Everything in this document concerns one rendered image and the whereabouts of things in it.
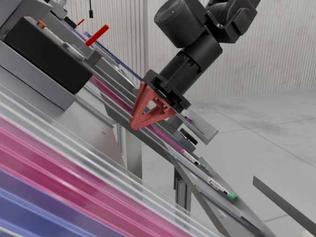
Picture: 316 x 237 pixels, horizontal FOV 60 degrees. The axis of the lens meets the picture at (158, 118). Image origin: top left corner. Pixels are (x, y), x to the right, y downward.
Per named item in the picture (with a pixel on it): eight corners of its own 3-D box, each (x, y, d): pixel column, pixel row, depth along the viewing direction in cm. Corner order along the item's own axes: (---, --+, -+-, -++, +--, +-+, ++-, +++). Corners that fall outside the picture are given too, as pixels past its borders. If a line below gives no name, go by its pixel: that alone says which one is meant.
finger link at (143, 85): (121, 123, 44) (161, 80, 43) (114, 109, 50) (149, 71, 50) (150, 146, 47) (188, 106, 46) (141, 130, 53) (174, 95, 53)
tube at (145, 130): (227, 197, 62) (231, 193, 62) (231, 201, 61) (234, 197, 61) (27, 42, 40) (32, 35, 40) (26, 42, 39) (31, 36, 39)
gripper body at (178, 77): (158, 88, 42) (191, 52, 42) (143, 75, 52) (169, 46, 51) (185, 113, 45) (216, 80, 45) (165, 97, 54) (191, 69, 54)
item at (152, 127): (200, 168, 71) (203, 164, 71) (202, 170, 70) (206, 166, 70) (24, 27, 49) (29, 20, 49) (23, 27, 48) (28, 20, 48)
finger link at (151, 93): (120, 121, 45) (159, 78, 44) (114, 107, 51) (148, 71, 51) (148, 144, 48) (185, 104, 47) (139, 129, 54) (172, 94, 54)
